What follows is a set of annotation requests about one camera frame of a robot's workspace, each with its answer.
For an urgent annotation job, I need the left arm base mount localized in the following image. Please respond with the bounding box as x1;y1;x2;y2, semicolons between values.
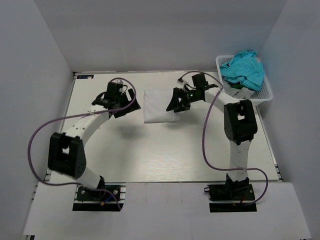
72;183;126;212

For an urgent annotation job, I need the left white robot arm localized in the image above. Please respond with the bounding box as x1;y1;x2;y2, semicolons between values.
47;88;141;200

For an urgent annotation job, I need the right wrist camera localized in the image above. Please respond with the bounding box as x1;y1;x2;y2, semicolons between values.
191;73;209;91

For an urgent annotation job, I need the teal t-shirt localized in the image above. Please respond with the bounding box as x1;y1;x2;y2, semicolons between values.
219;50;265;92

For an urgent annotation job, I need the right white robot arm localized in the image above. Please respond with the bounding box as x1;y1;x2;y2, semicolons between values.
166;84;258;200

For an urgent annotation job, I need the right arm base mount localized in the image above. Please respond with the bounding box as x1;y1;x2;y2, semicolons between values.
203;176;257;213

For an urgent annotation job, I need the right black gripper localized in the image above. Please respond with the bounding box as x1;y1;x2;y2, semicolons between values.
166;87;202;113

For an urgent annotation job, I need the blue label sticker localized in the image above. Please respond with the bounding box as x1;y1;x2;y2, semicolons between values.
76;74;94;79

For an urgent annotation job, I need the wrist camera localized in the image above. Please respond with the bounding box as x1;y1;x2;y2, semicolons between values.
104;81;124;101
191;73;209;91

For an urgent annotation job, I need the white t-shirt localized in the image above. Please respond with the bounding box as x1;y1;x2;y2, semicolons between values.
143;89;180;124

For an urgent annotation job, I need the grey white cloth in basket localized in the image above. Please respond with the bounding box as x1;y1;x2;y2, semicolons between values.
224;83;255;100

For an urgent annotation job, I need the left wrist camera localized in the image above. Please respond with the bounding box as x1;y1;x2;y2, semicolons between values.
104;81;124;101

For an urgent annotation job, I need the white plastic basket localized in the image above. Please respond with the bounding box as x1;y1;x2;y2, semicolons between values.
215;55;273;106

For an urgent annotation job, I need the green cloth in basket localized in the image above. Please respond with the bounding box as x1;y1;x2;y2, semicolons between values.
233;82;250;89

